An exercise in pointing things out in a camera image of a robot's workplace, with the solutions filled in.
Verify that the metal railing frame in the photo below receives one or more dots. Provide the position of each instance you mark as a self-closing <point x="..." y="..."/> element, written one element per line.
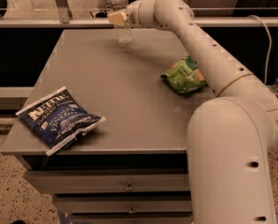
<point x="82" y="13"/>

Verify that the clear plastic water bottle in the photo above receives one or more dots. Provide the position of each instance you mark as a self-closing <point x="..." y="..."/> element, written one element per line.
<point x="124" y="33"/>

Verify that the grey drawer cabinet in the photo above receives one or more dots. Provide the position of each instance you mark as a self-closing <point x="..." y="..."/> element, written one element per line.
<point x="145" y="121"/>

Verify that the top grey drawer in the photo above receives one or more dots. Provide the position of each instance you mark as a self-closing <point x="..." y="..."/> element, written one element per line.
<point x="107" y="181"/>

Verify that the blue kettle chip bag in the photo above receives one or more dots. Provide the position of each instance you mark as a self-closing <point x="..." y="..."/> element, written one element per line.
<point x="58" y="120"/>

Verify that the green rice chip bag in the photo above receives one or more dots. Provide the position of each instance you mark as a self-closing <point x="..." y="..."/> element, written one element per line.
<point x="183" y="76"/>

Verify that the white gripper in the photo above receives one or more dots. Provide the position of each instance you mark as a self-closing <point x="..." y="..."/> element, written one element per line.
<point x="133" y="16"/>

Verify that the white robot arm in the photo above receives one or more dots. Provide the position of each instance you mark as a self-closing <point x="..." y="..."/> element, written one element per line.
<point x="228" y="136"/>

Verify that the bottom grey drawer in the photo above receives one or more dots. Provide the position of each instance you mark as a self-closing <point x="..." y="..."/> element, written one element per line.
<point x="132" y="219"/>

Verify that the grey drawer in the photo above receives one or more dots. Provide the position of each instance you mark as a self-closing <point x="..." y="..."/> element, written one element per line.
<point x="132" y="219"/>
<point x="123" y="204"/>
<point x="107" y="181"/>

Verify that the middle grey drawer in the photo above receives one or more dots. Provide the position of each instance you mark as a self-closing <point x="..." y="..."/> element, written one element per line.
<point x="123" y="204"/>

